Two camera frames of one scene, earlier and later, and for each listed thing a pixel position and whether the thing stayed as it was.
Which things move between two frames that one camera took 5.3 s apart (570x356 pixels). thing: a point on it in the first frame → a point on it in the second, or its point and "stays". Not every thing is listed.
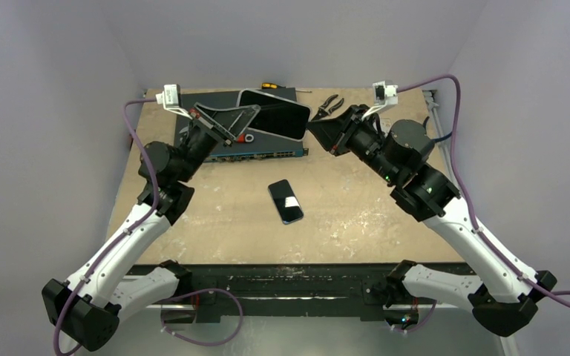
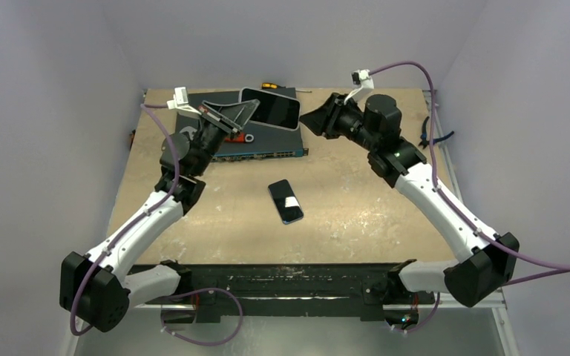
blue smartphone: (287, 205) stays
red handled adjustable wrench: (245, 138) stays
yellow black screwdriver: (265, 85) stays
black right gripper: (346, 133) → (337, 113)
